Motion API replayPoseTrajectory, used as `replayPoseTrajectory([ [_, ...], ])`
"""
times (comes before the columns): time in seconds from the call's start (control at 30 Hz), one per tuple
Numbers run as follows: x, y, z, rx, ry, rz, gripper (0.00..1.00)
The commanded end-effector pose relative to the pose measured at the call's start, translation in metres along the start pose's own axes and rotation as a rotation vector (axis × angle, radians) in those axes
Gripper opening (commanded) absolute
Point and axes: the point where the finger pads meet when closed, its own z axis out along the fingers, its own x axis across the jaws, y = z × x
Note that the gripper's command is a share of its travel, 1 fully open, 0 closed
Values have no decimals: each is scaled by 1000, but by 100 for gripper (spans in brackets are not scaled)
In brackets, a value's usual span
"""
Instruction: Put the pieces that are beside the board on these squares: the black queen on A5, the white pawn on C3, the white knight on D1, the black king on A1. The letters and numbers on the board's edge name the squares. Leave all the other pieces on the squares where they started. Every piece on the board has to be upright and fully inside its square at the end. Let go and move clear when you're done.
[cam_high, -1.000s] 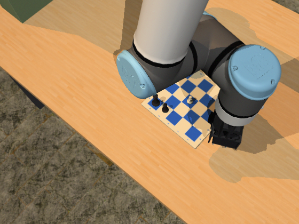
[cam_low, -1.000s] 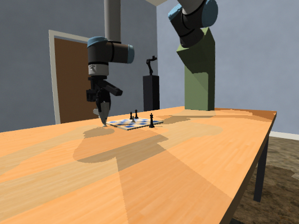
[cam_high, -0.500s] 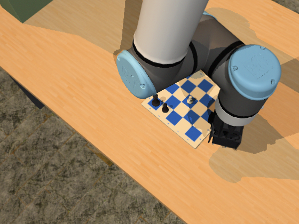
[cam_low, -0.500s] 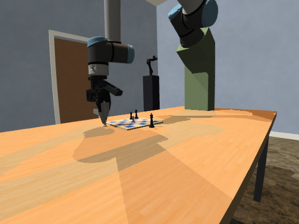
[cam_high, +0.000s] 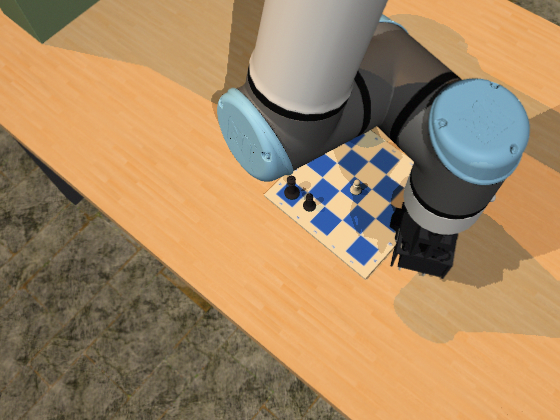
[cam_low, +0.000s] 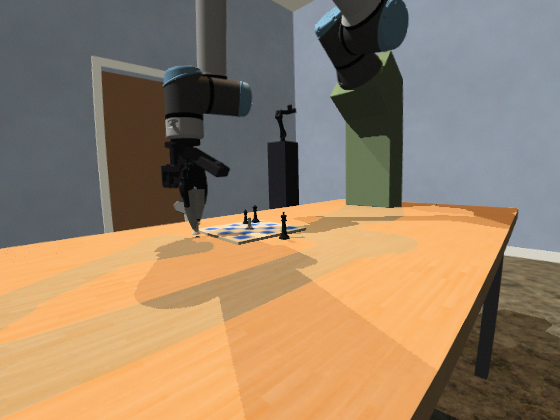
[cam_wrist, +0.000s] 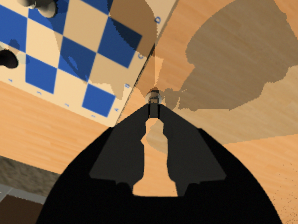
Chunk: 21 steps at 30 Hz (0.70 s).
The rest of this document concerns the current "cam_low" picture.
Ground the blue and cream chessboard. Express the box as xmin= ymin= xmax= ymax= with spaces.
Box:
xmin=199 ymin=220 xmax=306 ymax=245

